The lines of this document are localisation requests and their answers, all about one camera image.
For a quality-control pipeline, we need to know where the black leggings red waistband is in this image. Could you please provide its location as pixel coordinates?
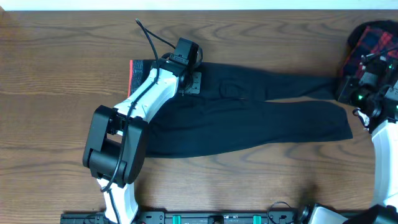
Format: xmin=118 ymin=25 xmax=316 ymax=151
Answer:
xmin=146 ymin=62 xmax=353 ymax=158

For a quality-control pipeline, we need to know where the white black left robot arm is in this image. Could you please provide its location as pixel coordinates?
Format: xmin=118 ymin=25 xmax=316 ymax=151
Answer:
xmin=82 ymin=58 xmax=201 ymax=223

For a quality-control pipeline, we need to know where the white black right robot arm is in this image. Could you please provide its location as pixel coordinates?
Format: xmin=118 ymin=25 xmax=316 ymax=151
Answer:
xmin=297 ymin=78 xmax=397 ymax=224

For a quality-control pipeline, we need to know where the red navy plaid garment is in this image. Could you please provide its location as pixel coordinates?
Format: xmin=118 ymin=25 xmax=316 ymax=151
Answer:
xmin=340 ymin=20 xmax=397 ymax=78

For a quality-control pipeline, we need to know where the black mounting rail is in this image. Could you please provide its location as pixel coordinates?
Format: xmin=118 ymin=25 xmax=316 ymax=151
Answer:
xmin=60 ymin=208 xmax=311 ymax=224

